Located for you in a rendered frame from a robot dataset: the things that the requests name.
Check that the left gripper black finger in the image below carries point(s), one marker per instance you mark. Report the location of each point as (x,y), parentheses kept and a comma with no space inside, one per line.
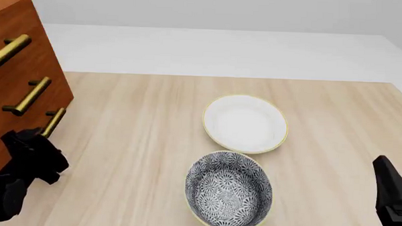
(10,139)
(34,135)

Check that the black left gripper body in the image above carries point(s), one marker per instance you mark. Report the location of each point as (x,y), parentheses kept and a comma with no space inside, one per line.
(42,160)

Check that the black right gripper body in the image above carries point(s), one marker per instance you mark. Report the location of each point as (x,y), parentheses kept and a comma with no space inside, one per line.
(397,215)

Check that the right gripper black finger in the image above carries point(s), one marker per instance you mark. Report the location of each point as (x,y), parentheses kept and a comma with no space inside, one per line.
(391,182)

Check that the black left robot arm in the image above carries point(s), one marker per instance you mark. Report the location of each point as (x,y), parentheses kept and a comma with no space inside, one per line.
(0,196)

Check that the wooden cabinet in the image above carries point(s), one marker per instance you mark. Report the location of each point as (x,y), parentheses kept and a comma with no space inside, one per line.
(38,62)

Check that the white bowl with yellow rim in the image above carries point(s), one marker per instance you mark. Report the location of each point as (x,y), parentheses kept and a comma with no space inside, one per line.
(245,124)

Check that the black-and-white patterned bowl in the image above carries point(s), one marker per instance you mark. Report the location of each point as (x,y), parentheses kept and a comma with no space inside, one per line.
(228,192)

